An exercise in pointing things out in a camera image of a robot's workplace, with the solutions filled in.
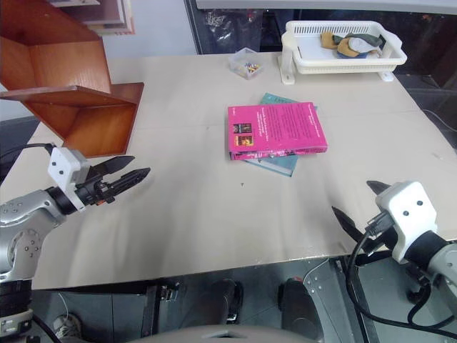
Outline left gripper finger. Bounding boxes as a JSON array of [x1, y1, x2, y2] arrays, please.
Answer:
[[108, 166, 151, 196], [93, 155, 136, 177]]

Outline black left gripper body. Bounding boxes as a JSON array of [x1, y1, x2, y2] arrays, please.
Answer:
[[75, 166, 117, 209]]

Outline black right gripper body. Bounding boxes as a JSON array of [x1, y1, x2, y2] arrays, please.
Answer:
[[356, 210, 400, 267]]

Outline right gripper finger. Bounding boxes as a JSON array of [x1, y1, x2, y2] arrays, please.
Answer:
[[366, 180, 390, 197], [331, 205, 371, 248]]

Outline teal book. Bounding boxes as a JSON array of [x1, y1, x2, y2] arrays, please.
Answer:
[[242, 93, 299, 178]]

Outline brown wooden bookshelf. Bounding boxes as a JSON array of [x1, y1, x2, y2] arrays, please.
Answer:
[[0, 0, 145, 159]]

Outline pink book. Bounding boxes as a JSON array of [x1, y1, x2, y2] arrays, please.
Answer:
[[227, 101, 328, 161]]

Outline grey riveted metal plate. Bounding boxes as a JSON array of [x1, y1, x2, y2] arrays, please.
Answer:
[[303, 257, 380, 343]]

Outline dark rounded robot foot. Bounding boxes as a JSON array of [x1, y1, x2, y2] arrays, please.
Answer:
[[277, 278, 323, 337], [209, 278, 245, 324]]

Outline white sneaker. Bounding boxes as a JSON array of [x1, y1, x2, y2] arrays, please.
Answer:
[[53, 313, 83, 339]]

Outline mustard and blue fabric piece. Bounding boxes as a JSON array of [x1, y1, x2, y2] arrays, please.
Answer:
[[334, 37, 368, 60]]

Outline grey green fabric piece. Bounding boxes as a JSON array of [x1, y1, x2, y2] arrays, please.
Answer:
[[346, 32, 386, 55]]

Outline white and pink cabinet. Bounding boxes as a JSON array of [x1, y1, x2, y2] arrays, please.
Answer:
[[49, 0, 137, 36]]

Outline white plastic basket rack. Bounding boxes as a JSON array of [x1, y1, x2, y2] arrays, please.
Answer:
[[277, 20, 408, 86]]

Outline tan fabric piece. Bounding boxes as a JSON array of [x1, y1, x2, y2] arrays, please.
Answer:
[[319, 31, 338, 51]]

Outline small coloured pins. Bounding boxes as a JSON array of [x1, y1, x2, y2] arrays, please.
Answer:
[[239, 62, 261, 77]]

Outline clear plastic box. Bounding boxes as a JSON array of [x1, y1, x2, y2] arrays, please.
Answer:
[[228, 47, 266, 80]]

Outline grey robot torso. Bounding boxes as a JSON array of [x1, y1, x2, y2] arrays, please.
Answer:
[[117, 323, 312, 343]]

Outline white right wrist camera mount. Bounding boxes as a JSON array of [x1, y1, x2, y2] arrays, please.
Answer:
[[374, 181, 439, 264]]

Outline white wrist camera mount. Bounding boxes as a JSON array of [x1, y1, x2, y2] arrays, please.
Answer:
[[47, 146, 91, 210], [374, 181, 439, 264]]

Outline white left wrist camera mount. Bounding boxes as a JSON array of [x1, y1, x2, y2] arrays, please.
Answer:
[[47, 146, 91, 210]]

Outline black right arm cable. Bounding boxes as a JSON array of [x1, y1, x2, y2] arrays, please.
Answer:
[[346, 212, 457, 339]]

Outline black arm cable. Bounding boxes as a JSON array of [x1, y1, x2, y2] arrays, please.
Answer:
[[0, 142, 55, 162], [346, 212, 457, 339]]

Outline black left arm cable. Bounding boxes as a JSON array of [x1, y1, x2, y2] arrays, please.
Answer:
[[0, 142, 55, 162]]

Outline thin white cable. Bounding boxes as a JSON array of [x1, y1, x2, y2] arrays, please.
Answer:
[[423, 108, 457, 144]]

